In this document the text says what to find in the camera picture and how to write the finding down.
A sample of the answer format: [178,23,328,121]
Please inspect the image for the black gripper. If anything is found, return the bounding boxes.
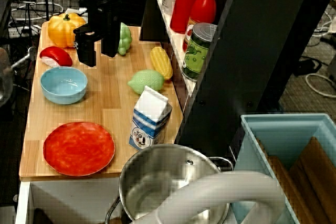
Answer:
[73,0,122,68]

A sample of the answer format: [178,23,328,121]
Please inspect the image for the light blue bowl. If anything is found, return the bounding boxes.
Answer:
[40,66,88,105]

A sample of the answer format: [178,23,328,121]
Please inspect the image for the green toy grapes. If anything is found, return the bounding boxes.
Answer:
[117,22,133,56]

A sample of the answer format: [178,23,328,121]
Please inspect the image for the red toy sushi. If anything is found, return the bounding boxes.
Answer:
[39,46,74,68]

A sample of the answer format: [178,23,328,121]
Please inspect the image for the green toy lemon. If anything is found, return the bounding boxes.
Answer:
[127,69,165,95]

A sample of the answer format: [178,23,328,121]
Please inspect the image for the yellow toy corn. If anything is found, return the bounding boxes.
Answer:
[150,46,173,81]

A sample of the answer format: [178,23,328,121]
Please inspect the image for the silver metal rod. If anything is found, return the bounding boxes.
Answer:
[10,47,35,69]

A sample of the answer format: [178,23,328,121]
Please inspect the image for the white shelf board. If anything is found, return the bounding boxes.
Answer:
[151,0,197,98]

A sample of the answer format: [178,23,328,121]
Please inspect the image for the white power strip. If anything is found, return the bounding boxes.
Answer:
[7,24,42,38]

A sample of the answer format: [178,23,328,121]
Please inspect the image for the blue white milk carton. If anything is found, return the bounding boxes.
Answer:
[128,85,173,152]

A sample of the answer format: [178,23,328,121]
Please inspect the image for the red ketchup bottle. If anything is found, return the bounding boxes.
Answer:
[170,0,207,35]

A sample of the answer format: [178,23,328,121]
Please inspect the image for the green peas can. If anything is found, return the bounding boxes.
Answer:
[181,22,218,82]

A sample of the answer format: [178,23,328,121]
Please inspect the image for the orange red plate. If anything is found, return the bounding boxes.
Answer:
[43,122,116,177]

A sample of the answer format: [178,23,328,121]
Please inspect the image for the red narrow-neck sauce bottle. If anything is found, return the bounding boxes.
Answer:
[183,0,221,53]

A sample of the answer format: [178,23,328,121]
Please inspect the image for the stainless steel pot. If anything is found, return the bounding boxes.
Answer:
[104,144,234,224]

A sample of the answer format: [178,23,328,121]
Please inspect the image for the white cabinet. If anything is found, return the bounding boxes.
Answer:
[15,176,124,224]

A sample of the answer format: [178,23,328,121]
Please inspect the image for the light blue plastic bin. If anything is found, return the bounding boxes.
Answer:
[232,113,336,224]

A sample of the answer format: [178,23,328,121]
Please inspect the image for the black floor device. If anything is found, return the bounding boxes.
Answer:
[292,56,323,77]

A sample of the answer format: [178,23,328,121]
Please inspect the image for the brown wooden board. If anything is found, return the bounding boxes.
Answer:
[290,136,336,224]
[256,137,317,224]

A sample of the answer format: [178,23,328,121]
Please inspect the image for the black shelf frame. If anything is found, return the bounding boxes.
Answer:
[174,0,317,156]

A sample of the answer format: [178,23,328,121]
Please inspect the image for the white looped cable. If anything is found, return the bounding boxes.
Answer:
[305,73,336,96]

